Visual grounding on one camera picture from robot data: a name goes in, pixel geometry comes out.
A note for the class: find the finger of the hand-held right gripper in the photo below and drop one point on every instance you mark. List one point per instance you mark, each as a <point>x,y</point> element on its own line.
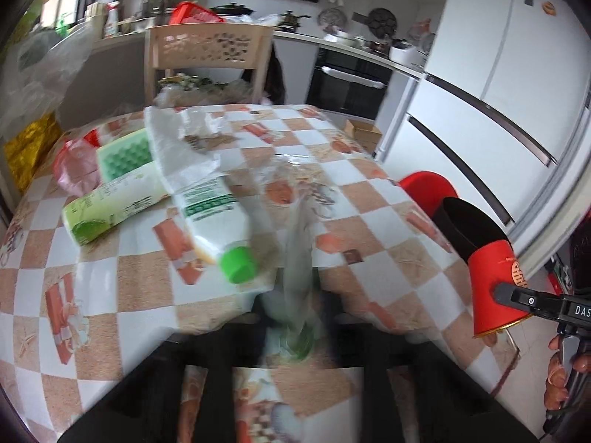
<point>517,296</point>

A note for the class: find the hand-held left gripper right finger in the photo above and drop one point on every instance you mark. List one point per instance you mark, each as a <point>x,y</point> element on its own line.
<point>374,355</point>

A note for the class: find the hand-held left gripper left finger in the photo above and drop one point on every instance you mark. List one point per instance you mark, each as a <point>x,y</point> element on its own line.
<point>217,346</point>

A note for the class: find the red paper cup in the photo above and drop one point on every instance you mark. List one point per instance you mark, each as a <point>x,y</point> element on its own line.
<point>489,277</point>

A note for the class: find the clear plastic bag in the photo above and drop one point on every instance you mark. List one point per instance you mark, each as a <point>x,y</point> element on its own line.
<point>298,258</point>

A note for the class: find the green and white bottle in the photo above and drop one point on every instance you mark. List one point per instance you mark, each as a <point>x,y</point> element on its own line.
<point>111,205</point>

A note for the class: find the green foam sponge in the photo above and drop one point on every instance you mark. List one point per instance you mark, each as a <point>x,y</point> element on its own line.
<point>124,157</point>

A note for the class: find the person's right hand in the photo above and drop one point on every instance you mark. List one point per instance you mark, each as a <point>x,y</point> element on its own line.
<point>554,374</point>

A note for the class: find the table with checkered cloth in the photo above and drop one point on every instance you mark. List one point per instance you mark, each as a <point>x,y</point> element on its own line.
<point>138,323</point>

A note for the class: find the white bottle with green cap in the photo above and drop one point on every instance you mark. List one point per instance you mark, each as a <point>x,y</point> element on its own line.
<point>207,221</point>

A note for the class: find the red plastic stool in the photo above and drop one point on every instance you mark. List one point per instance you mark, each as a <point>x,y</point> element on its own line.
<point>425,184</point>

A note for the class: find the white refrigerator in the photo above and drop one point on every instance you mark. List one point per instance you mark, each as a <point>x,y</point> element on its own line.
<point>508,78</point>

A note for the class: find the cardboard box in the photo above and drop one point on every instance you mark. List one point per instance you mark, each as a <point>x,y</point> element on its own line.
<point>364,133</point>

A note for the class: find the pink plastic bag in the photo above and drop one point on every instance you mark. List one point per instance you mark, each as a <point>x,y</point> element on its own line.
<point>74,166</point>

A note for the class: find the white rice cooker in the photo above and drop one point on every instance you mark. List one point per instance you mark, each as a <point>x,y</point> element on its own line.
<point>406,53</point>

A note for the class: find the black built-in oven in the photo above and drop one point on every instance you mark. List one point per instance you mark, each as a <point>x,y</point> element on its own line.
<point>346,87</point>

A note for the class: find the black hanging bag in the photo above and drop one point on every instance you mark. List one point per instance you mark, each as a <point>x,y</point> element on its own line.
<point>276,78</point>

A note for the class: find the gold foil bag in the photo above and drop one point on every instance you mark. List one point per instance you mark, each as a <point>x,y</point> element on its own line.
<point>27,147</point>

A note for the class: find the round black pan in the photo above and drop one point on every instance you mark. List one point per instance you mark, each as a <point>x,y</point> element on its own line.
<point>382,22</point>

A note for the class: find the large translucent plastic bag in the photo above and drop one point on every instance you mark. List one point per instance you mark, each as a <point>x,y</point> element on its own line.
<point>41,64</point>

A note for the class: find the red plastic basket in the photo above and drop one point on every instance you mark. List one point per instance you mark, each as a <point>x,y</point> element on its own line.
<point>194,14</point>

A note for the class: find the round silver steamer plate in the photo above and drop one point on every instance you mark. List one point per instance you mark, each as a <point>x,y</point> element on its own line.
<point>332,17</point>

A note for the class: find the black wok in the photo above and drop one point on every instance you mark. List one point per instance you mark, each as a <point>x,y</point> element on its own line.
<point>231,9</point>

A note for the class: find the white spray bottle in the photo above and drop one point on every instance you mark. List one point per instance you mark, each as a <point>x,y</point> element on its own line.
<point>111,21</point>

